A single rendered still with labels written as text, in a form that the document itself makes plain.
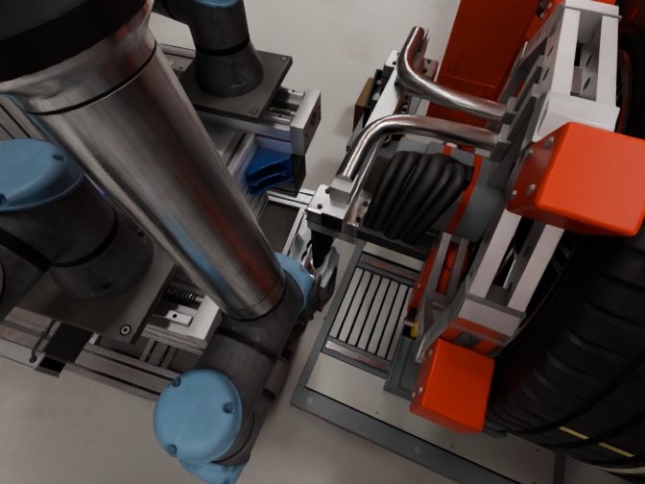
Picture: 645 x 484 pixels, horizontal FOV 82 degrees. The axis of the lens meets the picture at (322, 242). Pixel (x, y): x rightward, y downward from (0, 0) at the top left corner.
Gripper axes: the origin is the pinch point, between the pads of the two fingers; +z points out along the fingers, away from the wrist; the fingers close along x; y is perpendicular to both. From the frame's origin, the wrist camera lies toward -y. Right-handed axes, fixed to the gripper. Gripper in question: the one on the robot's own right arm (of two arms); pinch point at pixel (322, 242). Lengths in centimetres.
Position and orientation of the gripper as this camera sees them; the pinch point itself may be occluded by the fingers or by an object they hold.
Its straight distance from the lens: 61.1
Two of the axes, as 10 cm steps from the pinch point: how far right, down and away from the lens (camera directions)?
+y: 0.0, -5.0, -8.6
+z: 3.9, -8.0, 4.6
